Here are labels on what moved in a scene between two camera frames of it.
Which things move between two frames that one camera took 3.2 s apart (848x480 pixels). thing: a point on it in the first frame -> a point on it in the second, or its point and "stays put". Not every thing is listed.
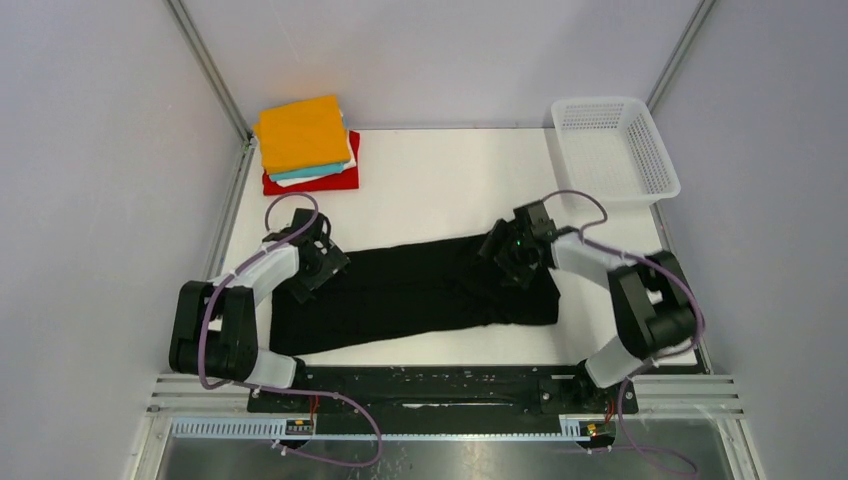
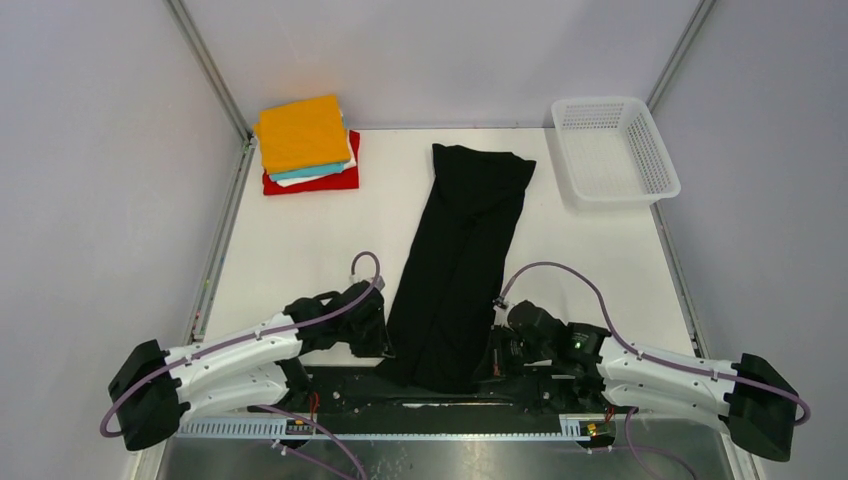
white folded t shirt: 351,163 stays put
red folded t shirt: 346,180 stays put
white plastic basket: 613,150 stays put
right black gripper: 519,276 -> 501,332
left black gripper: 333,262 -> 380,345
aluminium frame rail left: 218,82 stays put
